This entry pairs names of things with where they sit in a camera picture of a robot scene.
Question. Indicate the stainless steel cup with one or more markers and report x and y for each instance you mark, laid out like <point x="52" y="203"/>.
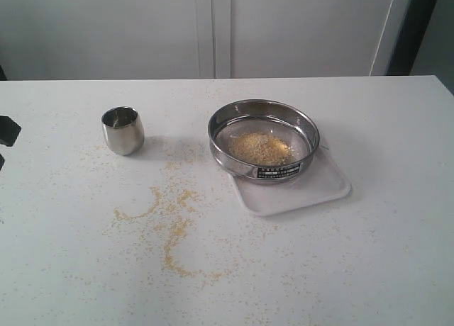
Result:
<point x="123" y="130"/>

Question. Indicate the yellow grain pile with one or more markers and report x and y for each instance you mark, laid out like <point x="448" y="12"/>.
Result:
<point x="259" y="148"/>

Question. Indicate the round stainless steel sieve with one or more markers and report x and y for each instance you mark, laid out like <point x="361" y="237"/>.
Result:
<point x="285" y="122"/>

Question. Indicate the white cabinet doors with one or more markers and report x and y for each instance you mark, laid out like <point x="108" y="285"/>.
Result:
<point x="191" y="39"/>

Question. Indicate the white plastic tray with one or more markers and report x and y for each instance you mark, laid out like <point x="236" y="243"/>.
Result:
<point x="322" y="182"/>

